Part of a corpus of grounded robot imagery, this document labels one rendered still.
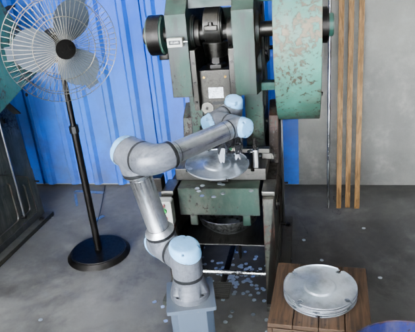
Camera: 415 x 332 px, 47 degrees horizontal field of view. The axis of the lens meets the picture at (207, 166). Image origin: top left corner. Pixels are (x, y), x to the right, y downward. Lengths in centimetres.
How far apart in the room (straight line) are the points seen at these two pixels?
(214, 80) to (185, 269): 91
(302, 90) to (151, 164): 70
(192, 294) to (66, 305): 109
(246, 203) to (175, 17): 90
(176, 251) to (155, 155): 39
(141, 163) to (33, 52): 117
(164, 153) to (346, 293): 93
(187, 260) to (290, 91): 77
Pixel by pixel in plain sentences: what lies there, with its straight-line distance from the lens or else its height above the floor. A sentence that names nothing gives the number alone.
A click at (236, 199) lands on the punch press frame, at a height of 59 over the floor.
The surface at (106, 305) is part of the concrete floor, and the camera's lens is 268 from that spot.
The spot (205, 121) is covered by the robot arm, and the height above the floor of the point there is 106.
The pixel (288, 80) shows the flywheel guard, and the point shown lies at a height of 118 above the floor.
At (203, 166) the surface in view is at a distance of 214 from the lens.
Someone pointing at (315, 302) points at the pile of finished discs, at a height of 39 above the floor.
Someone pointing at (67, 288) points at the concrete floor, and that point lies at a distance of 289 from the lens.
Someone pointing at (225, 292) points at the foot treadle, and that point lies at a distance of 236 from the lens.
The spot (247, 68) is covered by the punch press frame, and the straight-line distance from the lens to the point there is 215.
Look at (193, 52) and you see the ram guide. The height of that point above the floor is 126.
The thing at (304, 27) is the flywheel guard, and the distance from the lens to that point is 183.
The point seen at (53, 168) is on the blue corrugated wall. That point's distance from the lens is 418.
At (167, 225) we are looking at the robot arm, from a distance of 183.
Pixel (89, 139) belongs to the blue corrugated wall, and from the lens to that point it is 390.
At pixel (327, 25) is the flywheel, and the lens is 216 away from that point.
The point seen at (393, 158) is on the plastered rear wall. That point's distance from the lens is 370.
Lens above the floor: 161
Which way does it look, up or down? 23 degrees down
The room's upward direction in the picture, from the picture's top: 5 degrees counter-clockwise
